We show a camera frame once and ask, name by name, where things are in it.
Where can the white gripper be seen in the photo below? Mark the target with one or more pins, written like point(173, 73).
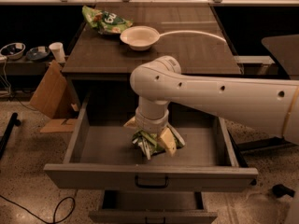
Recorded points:
point(151, 123)

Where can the green jalapeno chip bag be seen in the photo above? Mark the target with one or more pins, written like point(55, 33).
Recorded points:
point(148, 142)

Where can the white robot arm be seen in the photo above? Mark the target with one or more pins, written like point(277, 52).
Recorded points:
point(268, 105)

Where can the open top drawer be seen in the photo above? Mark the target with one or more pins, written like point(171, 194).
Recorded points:
point(100, 155)

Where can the grey drawer cabinet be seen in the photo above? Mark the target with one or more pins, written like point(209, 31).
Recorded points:
point(100, 65)

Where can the lower drawer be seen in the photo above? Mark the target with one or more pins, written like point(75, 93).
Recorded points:
point(152, 207)

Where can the green chip bag on counter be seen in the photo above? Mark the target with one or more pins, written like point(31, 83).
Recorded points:
point(105, 23)

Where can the flat cardboard piece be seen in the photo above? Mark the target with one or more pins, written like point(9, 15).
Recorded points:
point(59, 126)

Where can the white bowl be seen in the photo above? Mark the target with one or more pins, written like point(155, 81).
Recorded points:
point(140, 38)

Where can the white paper cup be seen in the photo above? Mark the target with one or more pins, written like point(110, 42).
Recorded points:
point(57, 49)

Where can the black stand leg left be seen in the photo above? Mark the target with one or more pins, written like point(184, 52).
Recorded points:
point(14, 121)

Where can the dark blue bowl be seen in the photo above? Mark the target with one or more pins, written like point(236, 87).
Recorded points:
point(38, 54)

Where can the black caster foot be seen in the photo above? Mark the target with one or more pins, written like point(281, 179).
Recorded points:
point(280, 190)

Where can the low side shelf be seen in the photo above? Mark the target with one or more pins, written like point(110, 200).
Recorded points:
point(24, 67)

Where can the blue bowl left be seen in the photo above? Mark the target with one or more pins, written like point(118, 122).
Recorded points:
point(13, 51)

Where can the black top drawer handle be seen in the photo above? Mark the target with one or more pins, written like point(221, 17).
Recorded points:
point(151, 183)

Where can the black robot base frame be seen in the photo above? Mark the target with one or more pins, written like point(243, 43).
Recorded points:
point(265, 143)

